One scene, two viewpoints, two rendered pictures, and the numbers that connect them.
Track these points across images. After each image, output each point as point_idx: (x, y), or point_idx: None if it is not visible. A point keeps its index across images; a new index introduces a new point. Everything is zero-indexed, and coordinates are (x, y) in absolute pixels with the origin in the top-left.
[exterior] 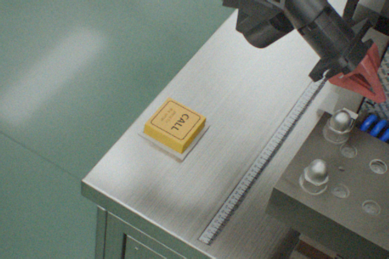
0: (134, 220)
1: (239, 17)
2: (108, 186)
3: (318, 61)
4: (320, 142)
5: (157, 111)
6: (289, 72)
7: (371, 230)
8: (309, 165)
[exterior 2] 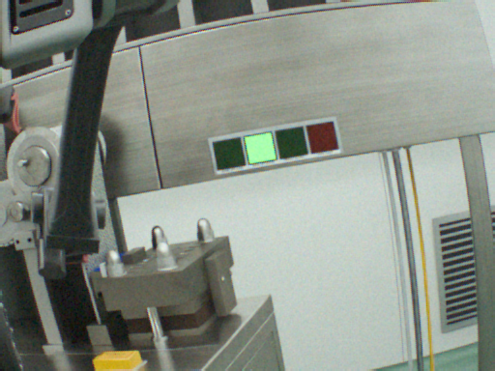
0: (217, 367)
1: (55, 257)
2: (198, 365)
3: (73, 253)
4: (129, 274)
5: (111, 358)
6: (31, 358)
7: (190, 258)
8: (162, 251)
